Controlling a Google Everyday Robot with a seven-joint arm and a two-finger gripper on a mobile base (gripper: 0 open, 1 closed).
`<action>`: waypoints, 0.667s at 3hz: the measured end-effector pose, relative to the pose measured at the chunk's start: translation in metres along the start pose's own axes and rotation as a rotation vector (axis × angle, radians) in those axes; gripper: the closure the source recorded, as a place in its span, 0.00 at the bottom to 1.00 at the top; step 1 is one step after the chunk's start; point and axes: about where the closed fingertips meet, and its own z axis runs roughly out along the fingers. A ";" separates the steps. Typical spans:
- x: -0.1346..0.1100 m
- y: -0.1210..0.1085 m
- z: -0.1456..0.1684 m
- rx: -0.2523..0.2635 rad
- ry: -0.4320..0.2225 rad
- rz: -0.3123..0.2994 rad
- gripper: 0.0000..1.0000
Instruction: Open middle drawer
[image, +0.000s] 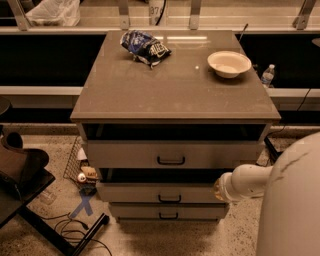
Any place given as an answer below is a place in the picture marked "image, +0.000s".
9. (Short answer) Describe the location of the black table stand left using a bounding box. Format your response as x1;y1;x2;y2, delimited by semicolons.
0;168;111;256

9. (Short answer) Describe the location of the wire basket with items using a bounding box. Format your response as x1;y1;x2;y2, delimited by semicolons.
63;137;96;193

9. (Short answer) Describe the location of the brown chair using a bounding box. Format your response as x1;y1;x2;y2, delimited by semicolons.
0;131;50;198

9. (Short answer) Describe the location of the white plastic bag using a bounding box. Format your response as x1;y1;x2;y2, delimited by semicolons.
26;0;80;27

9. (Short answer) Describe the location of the grey drawer cabinet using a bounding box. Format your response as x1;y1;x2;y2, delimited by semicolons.
69;29;281;224

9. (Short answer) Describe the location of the grey drawer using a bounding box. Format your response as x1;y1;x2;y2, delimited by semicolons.
97;169;230;204
83;140;264;169
109;203;229;221

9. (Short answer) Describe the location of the blue chip bag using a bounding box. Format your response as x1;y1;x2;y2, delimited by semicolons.
120;30;172;69

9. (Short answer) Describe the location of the clear water bottle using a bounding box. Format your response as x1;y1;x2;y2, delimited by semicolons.
261;64;275;88

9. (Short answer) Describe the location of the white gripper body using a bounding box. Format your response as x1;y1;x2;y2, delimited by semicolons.
219;173;243;203

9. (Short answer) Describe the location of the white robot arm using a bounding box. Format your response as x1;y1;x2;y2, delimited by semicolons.
213;132;320;256

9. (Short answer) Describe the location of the black stand leg right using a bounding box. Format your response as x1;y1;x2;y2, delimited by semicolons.
264;137;282;163

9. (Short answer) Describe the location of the black cable on floor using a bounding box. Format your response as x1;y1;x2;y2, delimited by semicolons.
36;211;113;256

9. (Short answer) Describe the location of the white bowl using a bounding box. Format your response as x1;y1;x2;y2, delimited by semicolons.
207;51;252;79

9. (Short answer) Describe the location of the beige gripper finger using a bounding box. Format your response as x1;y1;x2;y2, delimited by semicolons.
212;179;222;201

